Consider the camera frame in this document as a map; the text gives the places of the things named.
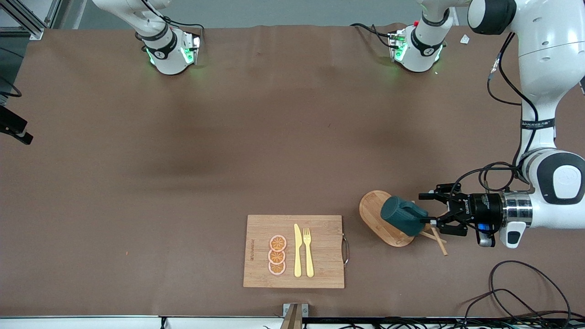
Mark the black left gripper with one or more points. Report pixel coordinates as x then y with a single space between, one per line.
483 208

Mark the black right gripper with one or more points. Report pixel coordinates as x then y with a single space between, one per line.
10 119

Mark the dark green cup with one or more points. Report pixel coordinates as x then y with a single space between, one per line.
402 214

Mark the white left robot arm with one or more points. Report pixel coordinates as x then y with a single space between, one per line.
548 45

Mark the wooden cup rack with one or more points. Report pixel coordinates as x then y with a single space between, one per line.
372 212

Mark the brown table cover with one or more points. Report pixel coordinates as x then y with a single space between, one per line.
91 183

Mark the wooden cutting board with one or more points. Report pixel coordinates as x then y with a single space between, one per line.
324 256

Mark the yellow plastic fork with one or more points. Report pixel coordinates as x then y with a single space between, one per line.
309 260

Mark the yellow plastic knife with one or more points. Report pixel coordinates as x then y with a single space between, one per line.
298 256

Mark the small white paper scrap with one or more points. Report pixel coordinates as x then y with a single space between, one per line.
465 39

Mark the orange slice toy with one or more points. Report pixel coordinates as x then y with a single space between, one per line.
277 268
278 242

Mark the aluminium frame profile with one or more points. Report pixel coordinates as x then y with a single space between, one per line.
27 23

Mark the metal table edge bracket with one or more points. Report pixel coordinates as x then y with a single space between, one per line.
295 317

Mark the white table edge rail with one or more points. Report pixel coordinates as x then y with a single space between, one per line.
91 323

